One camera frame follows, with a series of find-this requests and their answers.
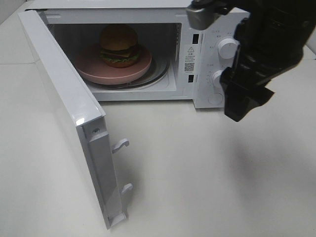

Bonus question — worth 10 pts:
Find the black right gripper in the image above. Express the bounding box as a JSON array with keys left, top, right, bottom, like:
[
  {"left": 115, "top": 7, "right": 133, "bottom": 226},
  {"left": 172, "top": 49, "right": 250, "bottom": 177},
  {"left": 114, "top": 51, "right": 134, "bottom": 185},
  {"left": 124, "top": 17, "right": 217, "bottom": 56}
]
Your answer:
[{"left": 186, "top": 0, "right": 316, "bottom": 121}]

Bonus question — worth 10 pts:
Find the round white door button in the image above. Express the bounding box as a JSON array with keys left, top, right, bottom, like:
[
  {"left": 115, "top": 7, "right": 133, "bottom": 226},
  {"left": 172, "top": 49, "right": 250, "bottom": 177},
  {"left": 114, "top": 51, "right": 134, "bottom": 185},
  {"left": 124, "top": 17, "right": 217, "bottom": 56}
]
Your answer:
[{"left": 208, "top": 93, "right": 224, "bottom": 105}]

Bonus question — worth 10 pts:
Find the white microwave knob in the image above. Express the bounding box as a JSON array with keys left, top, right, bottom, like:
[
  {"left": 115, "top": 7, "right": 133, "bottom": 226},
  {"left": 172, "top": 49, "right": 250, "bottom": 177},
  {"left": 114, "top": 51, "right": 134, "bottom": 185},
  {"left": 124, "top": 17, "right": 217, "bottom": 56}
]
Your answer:
[
  {"left": 217, "top": 37, "right": 239, "bottom": 59},
  {"left": 212, "top": 70, "right": 223, "bottom": 88}
]

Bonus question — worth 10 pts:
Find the toy burger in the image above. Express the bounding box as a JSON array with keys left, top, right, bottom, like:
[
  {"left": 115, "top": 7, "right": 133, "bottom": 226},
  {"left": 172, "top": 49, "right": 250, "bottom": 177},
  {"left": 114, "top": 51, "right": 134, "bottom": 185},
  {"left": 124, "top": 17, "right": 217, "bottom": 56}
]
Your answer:
[{"left": 99, "top": 24, "right": 142, "bottom": 68}]

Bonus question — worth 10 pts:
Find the white microwave door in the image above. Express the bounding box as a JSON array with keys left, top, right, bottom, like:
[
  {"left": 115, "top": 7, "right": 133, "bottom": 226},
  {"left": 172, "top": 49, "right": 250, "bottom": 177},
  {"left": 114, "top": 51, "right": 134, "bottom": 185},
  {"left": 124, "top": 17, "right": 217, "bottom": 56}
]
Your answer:
[{"left": 18, "top": 10, "right": 133, "bottom": 229}]

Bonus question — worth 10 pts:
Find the pink round plate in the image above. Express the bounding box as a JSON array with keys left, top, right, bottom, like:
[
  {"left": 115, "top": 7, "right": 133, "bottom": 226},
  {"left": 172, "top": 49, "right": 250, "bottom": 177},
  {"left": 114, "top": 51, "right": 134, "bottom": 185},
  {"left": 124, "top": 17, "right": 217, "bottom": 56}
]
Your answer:
[{"left": 74, "top": 44, "right": 152, "bottom": 85}]

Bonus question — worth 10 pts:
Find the white warning label sticker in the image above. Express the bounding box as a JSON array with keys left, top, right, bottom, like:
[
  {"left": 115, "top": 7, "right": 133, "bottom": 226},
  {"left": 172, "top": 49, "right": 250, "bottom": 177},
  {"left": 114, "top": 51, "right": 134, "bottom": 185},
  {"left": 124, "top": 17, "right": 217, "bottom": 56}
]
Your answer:
[{"left": 182, "top": 44, "right": 198, "bottom": 73}]

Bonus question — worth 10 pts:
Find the glass microwave turntable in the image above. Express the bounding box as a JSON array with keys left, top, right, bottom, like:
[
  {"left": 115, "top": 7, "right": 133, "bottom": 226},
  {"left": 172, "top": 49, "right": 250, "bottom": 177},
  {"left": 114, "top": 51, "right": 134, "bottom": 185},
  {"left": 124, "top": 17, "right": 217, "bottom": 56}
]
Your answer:
[{"left": 84, "top": 57, "right": 170, "bottom": 90}]

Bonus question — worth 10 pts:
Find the white microwave oven body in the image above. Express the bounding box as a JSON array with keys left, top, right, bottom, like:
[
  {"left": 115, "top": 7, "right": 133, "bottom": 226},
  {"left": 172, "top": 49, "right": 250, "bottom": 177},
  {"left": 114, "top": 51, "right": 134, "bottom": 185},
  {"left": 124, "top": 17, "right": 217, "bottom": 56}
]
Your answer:
[{"left": 19, "top": 0, "right": 248, "bottom": 113}]

